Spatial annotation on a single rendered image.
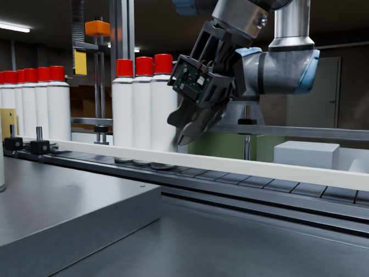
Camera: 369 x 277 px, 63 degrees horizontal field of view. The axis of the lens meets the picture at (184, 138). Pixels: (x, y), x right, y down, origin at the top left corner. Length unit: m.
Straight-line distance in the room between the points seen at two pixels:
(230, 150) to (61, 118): 0.44
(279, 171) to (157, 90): 0.25
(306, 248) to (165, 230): 0.18
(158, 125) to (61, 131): 0.30
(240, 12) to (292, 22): 0.41
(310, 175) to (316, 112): 8.61
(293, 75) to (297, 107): 8.31
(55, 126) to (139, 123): 0.26
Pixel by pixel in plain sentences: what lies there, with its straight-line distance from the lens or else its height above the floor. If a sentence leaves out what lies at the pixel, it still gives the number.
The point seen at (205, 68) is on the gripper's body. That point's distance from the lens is 0.44.
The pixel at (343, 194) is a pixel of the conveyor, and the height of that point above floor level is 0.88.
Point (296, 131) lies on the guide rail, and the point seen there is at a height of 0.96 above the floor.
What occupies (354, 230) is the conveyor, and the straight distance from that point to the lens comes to 0.43.
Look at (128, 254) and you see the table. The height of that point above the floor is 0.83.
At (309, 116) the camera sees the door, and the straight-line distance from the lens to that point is 9.07.
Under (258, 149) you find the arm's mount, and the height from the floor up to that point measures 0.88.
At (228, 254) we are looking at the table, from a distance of 0.37.
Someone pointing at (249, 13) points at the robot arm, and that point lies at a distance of 0.46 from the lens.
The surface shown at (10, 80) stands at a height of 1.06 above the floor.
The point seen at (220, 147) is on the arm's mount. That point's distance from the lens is 0.86.
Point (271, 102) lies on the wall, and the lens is 9.45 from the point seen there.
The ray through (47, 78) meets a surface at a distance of 0.83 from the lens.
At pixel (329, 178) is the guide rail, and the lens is 0.43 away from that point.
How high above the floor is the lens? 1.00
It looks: 7 degrees down
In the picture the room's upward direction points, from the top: straight up
